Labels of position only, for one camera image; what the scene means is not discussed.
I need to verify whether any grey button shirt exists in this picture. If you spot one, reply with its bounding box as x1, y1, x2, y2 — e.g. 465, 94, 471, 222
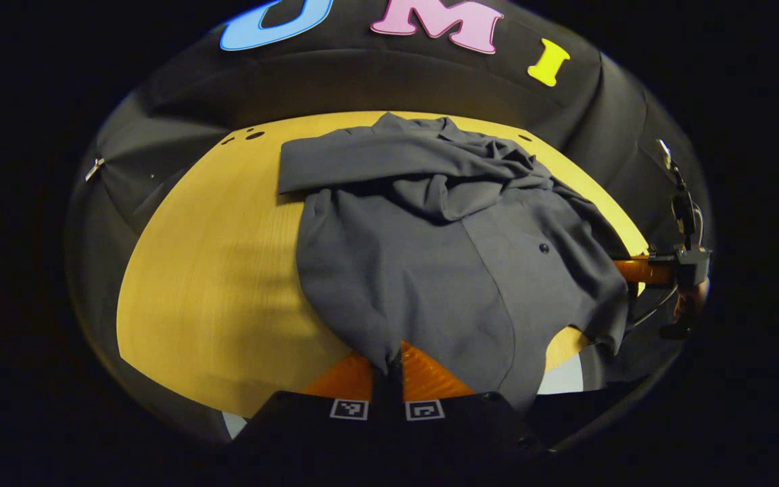
277, 112, 634, 413

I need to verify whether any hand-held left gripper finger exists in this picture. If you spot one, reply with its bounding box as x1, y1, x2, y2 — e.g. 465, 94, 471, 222
389, 340, 546, 467
231, 342, 392, 467

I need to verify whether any black backdrop cloth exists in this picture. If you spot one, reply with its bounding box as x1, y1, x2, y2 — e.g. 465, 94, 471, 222
65, 0, 711, 440

